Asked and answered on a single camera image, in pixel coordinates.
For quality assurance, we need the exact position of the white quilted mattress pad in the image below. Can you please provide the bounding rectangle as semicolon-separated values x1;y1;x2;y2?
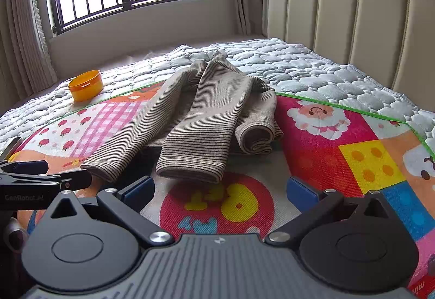
93;38;434;149

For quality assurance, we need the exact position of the beige left curtain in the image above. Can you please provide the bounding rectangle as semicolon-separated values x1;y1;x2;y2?
1;0;58;113

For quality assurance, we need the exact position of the colourful cartoon play mat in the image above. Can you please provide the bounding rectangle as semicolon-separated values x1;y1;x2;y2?
1;84;434;298

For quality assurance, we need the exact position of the beige striped knit sweater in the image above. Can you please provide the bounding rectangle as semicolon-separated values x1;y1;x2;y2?
81;55;283;183

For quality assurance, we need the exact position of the orange plastic round container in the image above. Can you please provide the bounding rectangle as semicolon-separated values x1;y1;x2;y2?
68;70;103;102

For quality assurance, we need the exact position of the beige padded headboard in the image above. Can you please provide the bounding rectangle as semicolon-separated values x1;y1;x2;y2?
268;0;434;111

